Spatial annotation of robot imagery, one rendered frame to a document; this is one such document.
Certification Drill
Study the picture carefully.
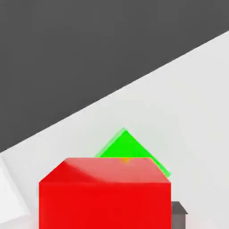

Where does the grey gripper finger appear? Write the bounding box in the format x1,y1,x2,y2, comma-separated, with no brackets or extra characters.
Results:
171,201,188,229

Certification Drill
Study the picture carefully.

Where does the small red cube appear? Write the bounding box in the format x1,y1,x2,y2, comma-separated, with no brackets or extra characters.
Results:
38,157,172,229

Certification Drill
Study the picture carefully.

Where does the small green cube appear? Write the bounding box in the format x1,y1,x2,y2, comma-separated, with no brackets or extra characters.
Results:
94,127,172,178

